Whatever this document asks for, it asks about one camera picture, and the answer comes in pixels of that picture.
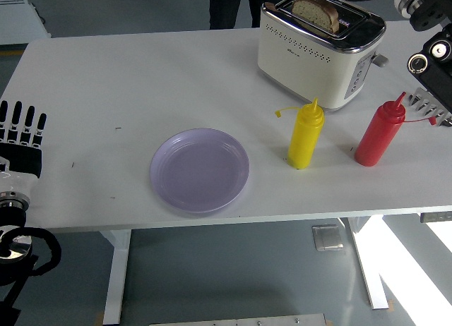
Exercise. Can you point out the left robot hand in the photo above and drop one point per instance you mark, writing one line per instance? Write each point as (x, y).
(21, 162)

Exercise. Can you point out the bread slice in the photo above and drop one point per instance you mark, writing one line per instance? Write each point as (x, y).
(314, 12)

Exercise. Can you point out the cream two-slot toaster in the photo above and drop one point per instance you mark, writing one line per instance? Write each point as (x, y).
(303, 65)

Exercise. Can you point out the purple round plate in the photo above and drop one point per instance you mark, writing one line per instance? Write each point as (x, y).
(199, 170)

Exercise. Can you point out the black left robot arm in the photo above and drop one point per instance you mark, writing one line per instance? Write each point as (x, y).
(12, 220)

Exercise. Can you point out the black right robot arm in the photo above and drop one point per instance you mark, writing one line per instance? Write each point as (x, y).
(436, 75)

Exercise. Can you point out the metal toast rack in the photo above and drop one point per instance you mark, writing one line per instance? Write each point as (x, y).
(429, 105)

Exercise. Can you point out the white cabinet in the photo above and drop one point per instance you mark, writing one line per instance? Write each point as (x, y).
(21, 19)

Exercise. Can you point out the red squeeze bottle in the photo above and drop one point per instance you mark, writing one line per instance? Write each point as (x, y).
(378, 135)

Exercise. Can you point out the white table leg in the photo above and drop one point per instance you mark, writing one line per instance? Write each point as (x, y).
(116, 276)
(367, 269)

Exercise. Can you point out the yellow squeeze bottle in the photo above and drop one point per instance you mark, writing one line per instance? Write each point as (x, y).
(304, 139)

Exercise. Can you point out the person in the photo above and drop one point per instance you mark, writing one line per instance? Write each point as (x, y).
(222, 8)

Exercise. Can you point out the metal floor socket cover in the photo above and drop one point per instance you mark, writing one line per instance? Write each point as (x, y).
(327, 238)

